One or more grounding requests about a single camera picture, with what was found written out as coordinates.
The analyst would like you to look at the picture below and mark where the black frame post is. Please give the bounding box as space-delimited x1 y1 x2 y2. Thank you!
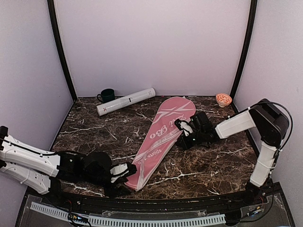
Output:
47 0 78 102
230 0 258 99

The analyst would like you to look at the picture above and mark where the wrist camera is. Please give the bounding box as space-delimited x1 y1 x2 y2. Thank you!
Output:
174 119 193 137
110 162 137 183

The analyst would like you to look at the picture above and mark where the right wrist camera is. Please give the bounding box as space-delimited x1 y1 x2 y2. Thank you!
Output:
174 119 193 137

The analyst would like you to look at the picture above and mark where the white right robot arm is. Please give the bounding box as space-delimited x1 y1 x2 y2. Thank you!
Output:
174 99 294 205

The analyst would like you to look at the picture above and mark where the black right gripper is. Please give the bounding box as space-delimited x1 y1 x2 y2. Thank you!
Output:
176 129 205 150

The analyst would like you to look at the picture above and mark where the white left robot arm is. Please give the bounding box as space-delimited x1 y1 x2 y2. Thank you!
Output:
0 126 137 206

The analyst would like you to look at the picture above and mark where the white shuttlecock tube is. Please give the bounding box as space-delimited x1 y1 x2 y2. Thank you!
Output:
97 88 156 116

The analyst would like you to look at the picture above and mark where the left black frame post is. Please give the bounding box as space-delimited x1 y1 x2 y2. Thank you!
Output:
47 0 78 102

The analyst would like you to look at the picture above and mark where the orange patterned tube lid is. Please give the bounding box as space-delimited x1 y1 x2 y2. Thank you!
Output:
216 93 232 107

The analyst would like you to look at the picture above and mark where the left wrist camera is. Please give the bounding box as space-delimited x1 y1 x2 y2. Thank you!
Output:
110 162 137 183

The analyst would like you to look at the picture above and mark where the pink racket bag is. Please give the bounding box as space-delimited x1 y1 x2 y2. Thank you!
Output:
125 96 196 191

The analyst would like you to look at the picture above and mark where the grey slotted cable duct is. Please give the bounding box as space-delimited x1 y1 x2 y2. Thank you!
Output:
30 202 226 227

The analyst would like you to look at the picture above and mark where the dark green mug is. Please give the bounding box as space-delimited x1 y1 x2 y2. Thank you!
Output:
97 88 115 103

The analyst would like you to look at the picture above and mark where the right black frame post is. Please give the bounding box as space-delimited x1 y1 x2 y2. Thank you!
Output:
230 0 258 99

